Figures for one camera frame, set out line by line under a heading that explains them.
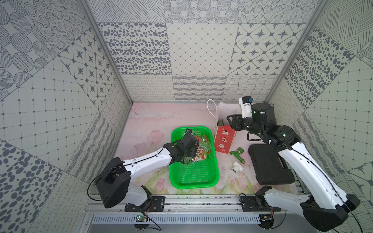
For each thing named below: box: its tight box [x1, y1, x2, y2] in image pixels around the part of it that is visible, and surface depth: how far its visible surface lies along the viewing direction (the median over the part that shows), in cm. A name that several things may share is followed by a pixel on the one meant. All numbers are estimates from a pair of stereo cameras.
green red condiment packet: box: [195, 134, 213, 154], surface depth 91 cm
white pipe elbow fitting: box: [231, 160, 244, 174], surface depth 86 cm
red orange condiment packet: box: [192, 141, 212, 163], surface depth 88 cm
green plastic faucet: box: [229, 147, 246, 165], surface depth 92 cm
